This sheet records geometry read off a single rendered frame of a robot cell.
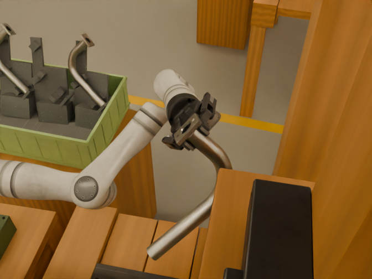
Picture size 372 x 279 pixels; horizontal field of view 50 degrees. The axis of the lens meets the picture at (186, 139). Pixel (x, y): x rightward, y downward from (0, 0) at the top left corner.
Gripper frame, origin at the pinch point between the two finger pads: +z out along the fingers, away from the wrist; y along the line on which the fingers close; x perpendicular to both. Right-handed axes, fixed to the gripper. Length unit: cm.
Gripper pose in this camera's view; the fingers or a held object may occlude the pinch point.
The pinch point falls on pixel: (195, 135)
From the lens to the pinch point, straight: 70.2
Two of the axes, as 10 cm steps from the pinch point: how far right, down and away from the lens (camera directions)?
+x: 7.2, 6.0, 3.6
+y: 6.8, -7.1, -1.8
